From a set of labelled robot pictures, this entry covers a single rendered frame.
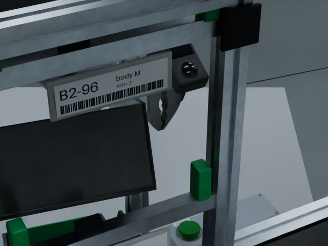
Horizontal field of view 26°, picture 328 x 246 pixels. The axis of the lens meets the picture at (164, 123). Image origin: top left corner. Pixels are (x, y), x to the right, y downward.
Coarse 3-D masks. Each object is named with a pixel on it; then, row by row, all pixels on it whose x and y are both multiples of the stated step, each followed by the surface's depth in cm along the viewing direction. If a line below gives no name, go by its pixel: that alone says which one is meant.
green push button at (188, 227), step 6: (186, 222) 127; (192, 222) 127; (180, 228) 126; (186, 228) 126; (192, 228) 126; (198, 228) 126; (180, 234) 125; (186, 234) 125; (192, 234) 125; (198, 234) 125
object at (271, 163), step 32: (0, 96) 181; (32, 96) 181; (192, 96) 181; (256, 96) 181; (192, 128) 170; (256, 128) 170; (288, 128) 170; (160, 160) 160; (192, 160) 160; (256, 160) 160; (288, 160) 160; (160, 192) 151; (256, 192) 151; (288, 192) 151; (0, 224) 143; (32, 224) 143
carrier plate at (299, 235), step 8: (320, 224) 127; (304, 232) 125; (312, 232) 125; (320, 232) 125; (280, 240) 124; (288, 240) 124; (296, 240) 124; (304, 240) 124; (312, 240) 124; (320, 240) 124
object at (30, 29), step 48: (96, 0) 44; (144, 0) 44; (192, 0) 46; (240, 0) 48; (0, 48) 41; (48, 48) 43; (240, 48) 50; (240, 96) 52; (240, 144) 55; (144, 192) 78
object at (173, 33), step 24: (168, 24) 47; (192, 24) 47; (216, 24) 48; (96, 48) 45; (120, 48) 46; (144, 48) 47; (168, 48) 47; (0, 72) 43; (24, 72) 43; (48, 72) 44; (72, 72) 45; (120, 216) 55; (144, 216) 55; (168, 216) 56; (48, 240) 53; (72, 240) 53; (96, 240) 54; (120, 240) 55
